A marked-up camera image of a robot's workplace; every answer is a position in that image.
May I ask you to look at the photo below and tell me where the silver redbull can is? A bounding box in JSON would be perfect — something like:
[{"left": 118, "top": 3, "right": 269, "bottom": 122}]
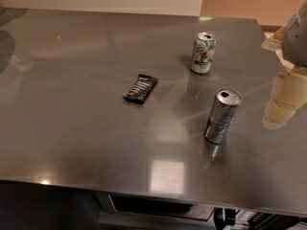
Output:
[{"left": 204, "top": 88, "right": 243, "bottom": 144}]

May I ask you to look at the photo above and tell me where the black rxbar chocolate wrapper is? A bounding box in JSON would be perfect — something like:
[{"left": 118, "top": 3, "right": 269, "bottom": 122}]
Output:
[{"left": 123, "top": 74, "right": 158, "bottom": 104}]

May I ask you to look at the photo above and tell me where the white green soda can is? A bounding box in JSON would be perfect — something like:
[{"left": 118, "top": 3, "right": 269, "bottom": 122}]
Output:
[{"left": 190, "top": 32, "right": 216, "bottom": 74}]

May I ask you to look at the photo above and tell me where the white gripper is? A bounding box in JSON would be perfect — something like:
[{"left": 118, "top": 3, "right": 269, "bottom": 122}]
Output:
[{"left": 262, "top": 1, "right": 307, "bottom": 130}]

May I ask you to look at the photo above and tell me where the drawer under table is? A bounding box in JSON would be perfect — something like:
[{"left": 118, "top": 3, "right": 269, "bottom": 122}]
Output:
[{"left": 95, "top": 193, "right": 215, "bottom": 228}]

